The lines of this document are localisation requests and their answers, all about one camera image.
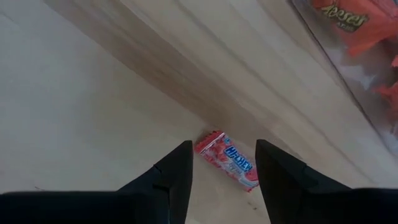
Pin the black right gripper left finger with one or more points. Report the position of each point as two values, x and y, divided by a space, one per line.
174 186

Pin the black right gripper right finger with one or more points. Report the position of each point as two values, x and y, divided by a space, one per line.
286 186

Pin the red candy wrapper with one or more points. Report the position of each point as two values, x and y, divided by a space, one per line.
230 158

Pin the clear plastic bin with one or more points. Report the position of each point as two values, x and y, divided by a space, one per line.
357 71

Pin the orange Reese's candy packet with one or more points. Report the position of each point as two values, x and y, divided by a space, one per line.
390 93
367 21

